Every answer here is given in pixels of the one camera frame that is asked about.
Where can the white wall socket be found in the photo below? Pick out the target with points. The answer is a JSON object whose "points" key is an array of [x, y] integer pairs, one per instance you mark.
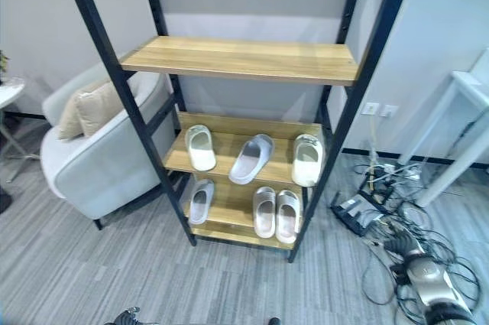
{"points": [[389, 111], [371, 108]]}

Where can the round white side table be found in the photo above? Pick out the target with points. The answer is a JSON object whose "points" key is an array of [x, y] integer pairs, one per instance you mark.
{"points": [[8, 91]]}

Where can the white power strip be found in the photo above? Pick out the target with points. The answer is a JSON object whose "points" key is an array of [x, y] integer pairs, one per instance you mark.
{"points": [[401, 171]]}

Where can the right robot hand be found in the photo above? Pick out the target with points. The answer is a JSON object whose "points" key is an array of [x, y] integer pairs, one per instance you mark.
{"points": [[402, 244]]}

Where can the black router with antennas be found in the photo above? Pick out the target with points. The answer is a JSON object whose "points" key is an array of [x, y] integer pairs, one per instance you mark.
{"points": [[359, 210]]}

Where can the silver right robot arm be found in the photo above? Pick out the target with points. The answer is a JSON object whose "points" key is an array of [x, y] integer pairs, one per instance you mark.
{"points": [[433, 283]]}

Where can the green potted plant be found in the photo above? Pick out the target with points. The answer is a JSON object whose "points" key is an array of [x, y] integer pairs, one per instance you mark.
{"points": [[3, 63]]}

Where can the black metal shoe rack frame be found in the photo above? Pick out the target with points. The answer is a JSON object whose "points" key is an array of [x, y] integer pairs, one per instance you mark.
{"points": [[100, 32]]}

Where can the white armchair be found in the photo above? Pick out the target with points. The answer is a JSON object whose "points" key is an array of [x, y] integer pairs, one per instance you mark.
{"points": [[99, 172]]}

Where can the light grey slipper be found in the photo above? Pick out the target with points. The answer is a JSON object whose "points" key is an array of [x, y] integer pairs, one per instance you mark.
{"points": [[200, 202]]}

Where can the empty wide wooden shelf board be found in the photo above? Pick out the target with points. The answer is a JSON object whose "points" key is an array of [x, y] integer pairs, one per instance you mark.
{"points": [[244, 59]]}

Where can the pale pink slipper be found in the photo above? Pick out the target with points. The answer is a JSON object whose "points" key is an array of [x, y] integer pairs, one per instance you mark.
{"points": [[287, 218], [265, 212]]}

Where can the grey-blue slipper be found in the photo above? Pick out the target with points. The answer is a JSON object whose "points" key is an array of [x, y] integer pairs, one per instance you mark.
{"points": [[250, 160]]}

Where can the wooden shelf board with back lip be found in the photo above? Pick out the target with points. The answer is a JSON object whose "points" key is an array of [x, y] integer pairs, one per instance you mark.
{"points": [[225, 151]]}

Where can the beige cushion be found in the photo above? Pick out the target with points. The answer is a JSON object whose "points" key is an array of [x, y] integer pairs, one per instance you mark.
{"points": [[70, 118], [97, 107]]}

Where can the lowest wooden shelf board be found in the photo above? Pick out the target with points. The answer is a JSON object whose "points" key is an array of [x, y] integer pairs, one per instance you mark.
{"points": [[233, 206]]}

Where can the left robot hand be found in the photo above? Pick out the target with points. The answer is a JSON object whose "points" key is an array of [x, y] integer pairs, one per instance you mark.
{"points": [[124, 317]]}

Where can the dark robot body part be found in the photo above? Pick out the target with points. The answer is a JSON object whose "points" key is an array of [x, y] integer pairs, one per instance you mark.
{"points": [[274, 321]]}

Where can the white desk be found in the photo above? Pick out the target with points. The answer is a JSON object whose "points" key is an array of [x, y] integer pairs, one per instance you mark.
{"points": [[458, 126]]}

